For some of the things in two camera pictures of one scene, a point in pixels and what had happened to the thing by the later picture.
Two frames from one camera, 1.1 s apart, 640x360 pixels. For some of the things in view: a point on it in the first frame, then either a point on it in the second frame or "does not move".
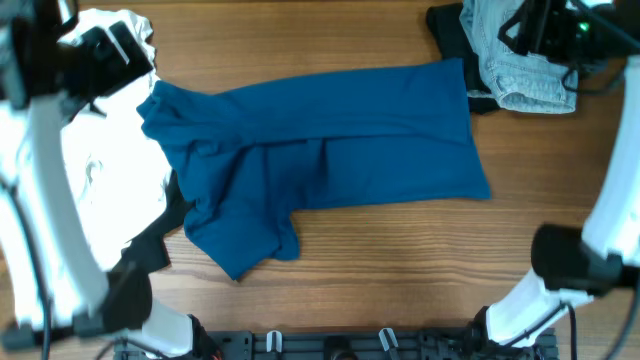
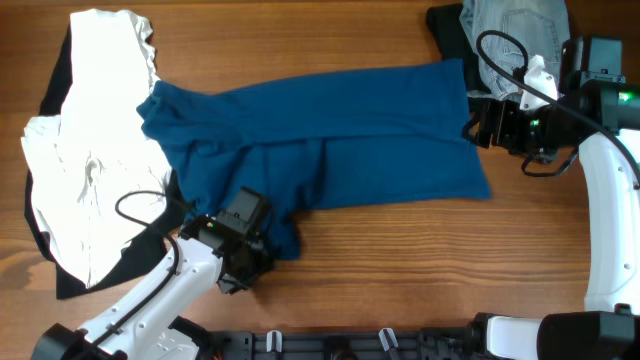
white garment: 123,169 does not move
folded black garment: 446,26 does not move
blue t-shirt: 256,153 does not move
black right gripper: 542,30 → 498,126
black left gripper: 105,47 → 236,278
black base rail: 367,344 does not move
